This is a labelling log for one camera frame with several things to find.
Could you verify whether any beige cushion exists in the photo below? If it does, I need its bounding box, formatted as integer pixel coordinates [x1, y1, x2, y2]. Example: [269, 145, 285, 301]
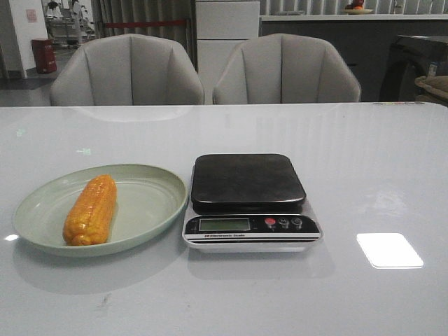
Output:
[414, 76, 448, 106]

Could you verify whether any left grey upholstered chair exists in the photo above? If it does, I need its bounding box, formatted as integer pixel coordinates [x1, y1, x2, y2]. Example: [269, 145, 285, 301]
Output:
[50, 34, 204, 106]

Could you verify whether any dark grey counter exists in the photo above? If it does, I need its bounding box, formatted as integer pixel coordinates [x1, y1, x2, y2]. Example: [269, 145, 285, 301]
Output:
[260, 14, 447, 102]

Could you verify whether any red trash bin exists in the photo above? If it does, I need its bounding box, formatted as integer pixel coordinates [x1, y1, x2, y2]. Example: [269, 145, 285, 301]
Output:
[31, 38, 57, 74]

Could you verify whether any fruit bowl on counter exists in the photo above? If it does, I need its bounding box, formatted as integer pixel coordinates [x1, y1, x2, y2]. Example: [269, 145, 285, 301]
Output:
[342, 0, 374, 15]

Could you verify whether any orange corn cob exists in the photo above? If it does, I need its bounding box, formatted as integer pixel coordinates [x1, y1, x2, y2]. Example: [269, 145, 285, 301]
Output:
[62, 174, 117, 246]

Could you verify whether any grey upholstered chair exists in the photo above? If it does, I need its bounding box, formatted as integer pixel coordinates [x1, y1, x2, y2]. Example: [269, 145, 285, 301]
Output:
[50, 34, 204, 106]
[212, 34, 361, 105]

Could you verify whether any right grey upholstered chair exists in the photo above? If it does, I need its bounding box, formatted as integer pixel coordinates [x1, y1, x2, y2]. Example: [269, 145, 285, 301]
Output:
[212, 34, 361, 105]

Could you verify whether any silver black kitchen scale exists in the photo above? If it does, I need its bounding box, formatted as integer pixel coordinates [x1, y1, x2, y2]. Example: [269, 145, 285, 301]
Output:
[182, 153, 323, 253]

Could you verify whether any dark appliance at right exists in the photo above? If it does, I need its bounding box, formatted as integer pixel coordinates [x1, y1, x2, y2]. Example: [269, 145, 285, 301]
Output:
[379, 35, 447, 102]

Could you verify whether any pale green plate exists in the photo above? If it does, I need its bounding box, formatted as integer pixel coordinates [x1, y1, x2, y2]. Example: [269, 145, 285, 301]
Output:
[13, 164, 188, 258]

